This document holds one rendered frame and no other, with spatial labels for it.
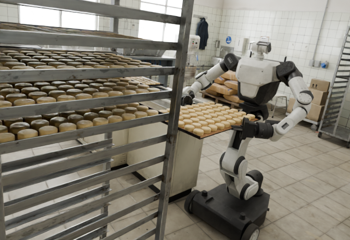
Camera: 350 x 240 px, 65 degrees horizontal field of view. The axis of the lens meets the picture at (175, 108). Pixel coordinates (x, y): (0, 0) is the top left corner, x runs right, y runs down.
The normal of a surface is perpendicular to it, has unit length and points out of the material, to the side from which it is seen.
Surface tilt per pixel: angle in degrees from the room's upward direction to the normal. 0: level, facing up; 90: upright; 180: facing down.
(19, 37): 90
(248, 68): 91
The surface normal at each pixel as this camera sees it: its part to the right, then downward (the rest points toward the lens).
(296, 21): -0.81, 0.07
